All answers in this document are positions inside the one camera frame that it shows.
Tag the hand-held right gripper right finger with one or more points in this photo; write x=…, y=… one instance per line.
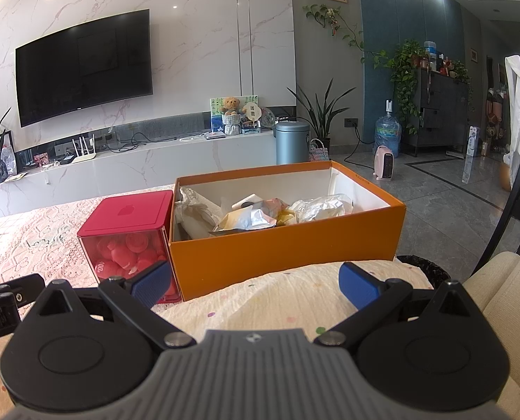
x=358, y=282

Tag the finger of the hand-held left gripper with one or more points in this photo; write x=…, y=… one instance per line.
x=24, y=288

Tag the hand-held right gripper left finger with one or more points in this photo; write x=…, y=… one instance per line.
x=153, y=282

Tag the orange cardboard box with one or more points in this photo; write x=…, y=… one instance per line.
x=286, y=258

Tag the crinkled translucent wrap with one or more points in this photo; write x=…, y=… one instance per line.
x=321, y=208

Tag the yellow snack packet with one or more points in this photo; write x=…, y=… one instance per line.
x=287, y=218

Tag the black mesh wastebasket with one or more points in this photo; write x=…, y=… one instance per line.
x=419, y=269

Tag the red storage box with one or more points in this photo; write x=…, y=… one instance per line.
x=124, y=214

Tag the cream dotted blanket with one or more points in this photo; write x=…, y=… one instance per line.
x=264, y=297

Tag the loose papers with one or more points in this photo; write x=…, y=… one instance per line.
x=15, y=177

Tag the white marble television cabinet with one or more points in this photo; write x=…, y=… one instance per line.
x=133, y=170

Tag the pink space heater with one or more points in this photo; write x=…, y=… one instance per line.
x=384, y=164

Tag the pink photo card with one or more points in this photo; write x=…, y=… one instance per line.
x=41, y=159

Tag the small woven basket bag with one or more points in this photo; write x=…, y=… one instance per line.
x=319, y=153

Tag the small black box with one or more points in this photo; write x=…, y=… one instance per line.
x=68, y=160

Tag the white router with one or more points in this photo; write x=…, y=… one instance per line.
x=84, y=156

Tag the beige sofa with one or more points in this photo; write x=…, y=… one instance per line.
x=505, y=315

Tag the blue water jug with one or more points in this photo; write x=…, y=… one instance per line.
x=388, y=133

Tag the blue-grey trash bin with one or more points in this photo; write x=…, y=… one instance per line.
x=291, y=144

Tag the white set-top box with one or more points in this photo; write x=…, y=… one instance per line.
x=215, y=135

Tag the black chair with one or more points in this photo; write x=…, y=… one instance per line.
x=509, y=210

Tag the tall white blue package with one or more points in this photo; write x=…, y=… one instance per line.
x=471, y=153

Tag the long-leaf potted plant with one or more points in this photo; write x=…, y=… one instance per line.
x=323, y=113

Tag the teddy bear in basket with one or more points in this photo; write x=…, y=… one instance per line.
x=230, y=116

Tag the green drawing board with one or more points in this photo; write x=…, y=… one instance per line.
x=215, y=109

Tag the dark grey cabinet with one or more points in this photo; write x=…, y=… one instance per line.
x=439, y=109

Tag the round paper fan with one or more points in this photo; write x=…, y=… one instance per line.
x=251, y=113

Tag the potted pothos plant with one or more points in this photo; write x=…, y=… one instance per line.
x=404, y=78

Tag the blue lidded jar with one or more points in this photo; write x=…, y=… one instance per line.
x=430, y=50

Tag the hanging vine plant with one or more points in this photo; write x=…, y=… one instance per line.
x=330, y=17

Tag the wall socket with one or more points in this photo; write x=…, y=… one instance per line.
x=351, y=122

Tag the black wall television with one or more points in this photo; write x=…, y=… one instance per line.
x=85, y=68

